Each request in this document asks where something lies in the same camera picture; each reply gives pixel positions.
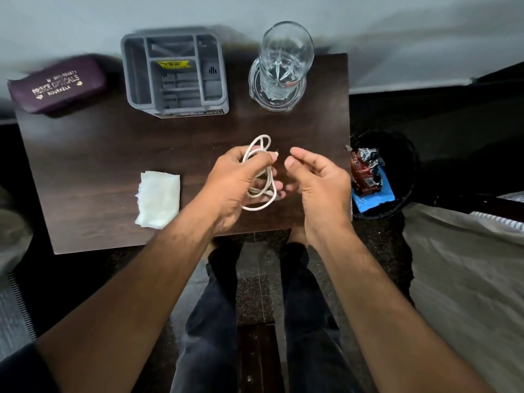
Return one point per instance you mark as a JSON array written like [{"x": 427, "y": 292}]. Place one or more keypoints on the person's right trouser leg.
[{"x": 313, "y": 323}]

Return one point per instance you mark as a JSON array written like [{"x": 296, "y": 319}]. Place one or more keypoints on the grey ribbed mat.
[{"x": 14, "y": 315}]

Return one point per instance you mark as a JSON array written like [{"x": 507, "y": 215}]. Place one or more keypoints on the person's right foot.
[{"x": 297, "y": 235}]

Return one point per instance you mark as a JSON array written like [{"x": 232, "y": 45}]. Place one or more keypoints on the person's foot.
[
  {"x": 211, "y": 247},
  {"x": 297, "y": 235}
]

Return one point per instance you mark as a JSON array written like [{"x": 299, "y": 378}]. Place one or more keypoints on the clear drinking glass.
[{"x": 284, "y": 57}]

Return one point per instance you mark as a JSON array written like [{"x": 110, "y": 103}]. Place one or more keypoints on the person's right thumb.
[{"x": 295, "y": 175}]

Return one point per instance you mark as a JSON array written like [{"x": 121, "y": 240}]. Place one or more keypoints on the dark wooden seat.
[{"x": 260, "y": 358}]

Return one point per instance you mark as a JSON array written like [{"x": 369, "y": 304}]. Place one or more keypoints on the person's trouser leg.
[
  {"x": 313, "y": 323},
  {"x": 211, "y": 323}
]

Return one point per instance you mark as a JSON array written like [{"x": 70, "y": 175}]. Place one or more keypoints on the red crumpled wrapper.
[{"x": 364, "y": 171}]

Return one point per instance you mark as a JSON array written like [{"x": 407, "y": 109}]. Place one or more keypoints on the purple spectacle case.
[{"x": 57, "y": 85}]

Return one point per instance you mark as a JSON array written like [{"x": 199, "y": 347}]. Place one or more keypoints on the beige bed sheet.
[{"x": 466, "y": 290}]

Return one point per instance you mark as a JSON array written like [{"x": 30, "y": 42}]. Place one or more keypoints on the striped white pillow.
[{"x": 501, "y": 218}]

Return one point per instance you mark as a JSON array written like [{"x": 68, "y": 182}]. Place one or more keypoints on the white folded tissue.
[{"x": 159, "y": 199}]

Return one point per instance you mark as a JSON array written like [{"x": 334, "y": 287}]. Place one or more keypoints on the clear glass coaster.
[{"x": 256, "y": 87}]

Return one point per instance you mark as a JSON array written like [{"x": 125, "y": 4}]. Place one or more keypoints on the person's right forearm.
[{"x": 385, "y": 319}]

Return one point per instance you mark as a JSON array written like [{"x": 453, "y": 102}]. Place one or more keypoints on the person's left foot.
[{"x": 211, "y": 247}]

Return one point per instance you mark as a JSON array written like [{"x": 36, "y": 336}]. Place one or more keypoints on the grey plastic organizer tray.
[{"x": 176, "y": 73}]

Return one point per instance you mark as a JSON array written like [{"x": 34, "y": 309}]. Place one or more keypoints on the black waste bin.
[{"x": 399, "y": 159}]

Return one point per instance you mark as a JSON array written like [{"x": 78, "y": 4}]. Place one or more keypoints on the person's left hand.
[{"x": 229, "y": 180}]

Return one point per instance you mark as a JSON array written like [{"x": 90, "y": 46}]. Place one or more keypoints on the person's right hand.
[{"x": 327, "y": 196}]

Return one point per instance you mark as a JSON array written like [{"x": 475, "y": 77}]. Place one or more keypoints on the person's left forearm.
[{"x": 127, "y": 306}]

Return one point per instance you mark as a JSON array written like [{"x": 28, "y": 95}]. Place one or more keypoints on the blue paper scrap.
[{"x": 374, "y": 198}]

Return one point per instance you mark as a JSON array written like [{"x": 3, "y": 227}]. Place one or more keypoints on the person's left thumb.
[{"x": 262, "y": 160}]

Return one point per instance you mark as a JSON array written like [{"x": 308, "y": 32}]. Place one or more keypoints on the person's left trouser leg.
[{"x": 211, "y": 323}]

